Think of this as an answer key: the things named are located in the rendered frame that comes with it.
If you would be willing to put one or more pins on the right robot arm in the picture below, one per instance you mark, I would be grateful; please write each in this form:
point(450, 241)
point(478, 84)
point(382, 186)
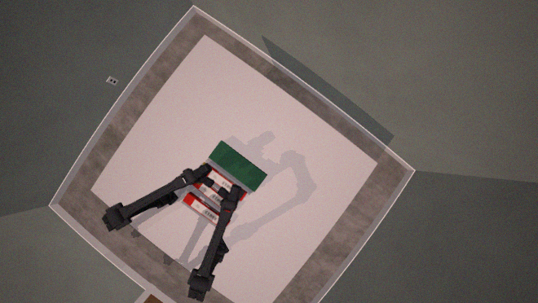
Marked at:
point(198, 284)

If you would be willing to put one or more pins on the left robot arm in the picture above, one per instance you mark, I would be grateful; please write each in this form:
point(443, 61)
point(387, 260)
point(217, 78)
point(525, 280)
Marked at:
point(118, 215)

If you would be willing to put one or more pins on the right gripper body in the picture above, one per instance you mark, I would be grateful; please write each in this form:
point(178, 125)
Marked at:
point(240, 195)

